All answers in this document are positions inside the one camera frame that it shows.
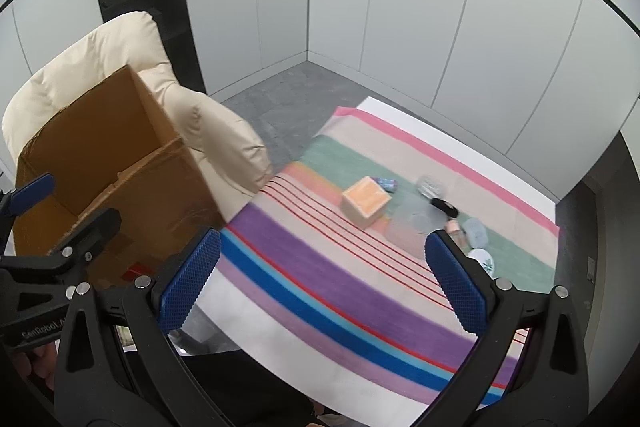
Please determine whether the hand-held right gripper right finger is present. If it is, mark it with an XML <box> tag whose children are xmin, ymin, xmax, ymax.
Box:
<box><xmin>415</xmin><ymin>230</ymin><xmax>592</xmax><ymax>427</ymax></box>

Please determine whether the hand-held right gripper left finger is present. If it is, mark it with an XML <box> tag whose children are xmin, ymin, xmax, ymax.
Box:
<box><xmin>52</xmin><ymin>228</ymin><xmax>222</xmax><ymax>427</ymax></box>

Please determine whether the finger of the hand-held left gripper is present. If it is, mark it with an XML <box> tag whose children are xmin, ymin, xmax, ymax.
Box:
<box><xmin>46</xmin><ymin>207</ymin><xmax>123</xmax><ymax>274</ymax></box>
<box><xmin>0</xmin><ymin>173</ymin><xmax>56</xmax><ymax>249</ymax></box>

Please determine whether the brown cardboard box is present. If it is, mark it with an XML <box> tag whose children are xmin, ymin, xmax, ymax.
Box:
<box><xmin>11</xmin><ymin>64</ymin><xmax>228</xmax><ymax>293</ymax></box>

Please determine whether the person's left hand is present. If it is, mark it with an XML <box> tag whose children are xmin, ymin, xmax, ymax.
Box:
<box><xmin>15</xmin><ymin>338</ymin><xmax>59</xmax><ymax>393</ymax></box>

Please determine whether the white round green-printed compact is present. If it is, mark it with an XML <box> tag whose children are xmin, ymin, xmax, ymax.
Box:
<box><xmin>467</xmin><ymin>248</ymin><xmax>496</xmax><ymax>279</ymax></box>

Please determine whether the pale blue round lid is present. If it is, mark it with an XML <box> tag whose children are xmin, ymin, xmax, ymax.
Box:
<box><xmin>461</xmin><ymin>218</ymin><xmax>490</xmax><ymax>249</ymax></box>

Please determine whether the translucent plastic container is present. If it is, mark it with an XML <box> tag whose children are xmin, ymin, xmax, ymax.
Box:
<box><xmin>385</xmin><ymin>202</ymin><xmax>446</xmax><ymax>258</ymax></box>

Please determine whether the black powder puff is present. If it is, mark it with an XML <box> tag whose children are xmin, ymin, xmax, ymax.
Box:
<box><xmin>430</xmin><ymin>198</ymin><xmax>458</xmax><ymax>218</ymax></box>

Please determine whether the clear plastic case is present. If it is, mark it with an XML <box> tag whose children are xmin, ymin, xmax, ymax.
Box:
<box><xmin>416</xmin><ymin>175</ymin><xmax>447</xmax><ymax>200</ymax></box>

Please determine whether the orange square box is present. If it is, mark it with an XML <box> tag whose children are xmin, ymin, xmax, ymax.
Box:
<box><xmin>341</xmin><ymin>176</ymin><xmax>392</xmax><ymax>230</ymax></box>

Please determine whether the striped colourful blanket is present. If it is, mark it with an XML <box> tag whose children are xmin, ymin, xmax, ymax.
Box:
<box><xmin>185</xmin><ymin>106</ymin><xmax>561</xmax><ymax>410</ymax></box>

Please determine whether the cream padded chair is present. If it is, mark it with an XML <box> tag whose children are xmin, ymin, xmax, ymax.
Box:
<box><xmin>2</xmin><ymin>11</ymin><xmax>275</xmax><ymax>218</ymax></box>

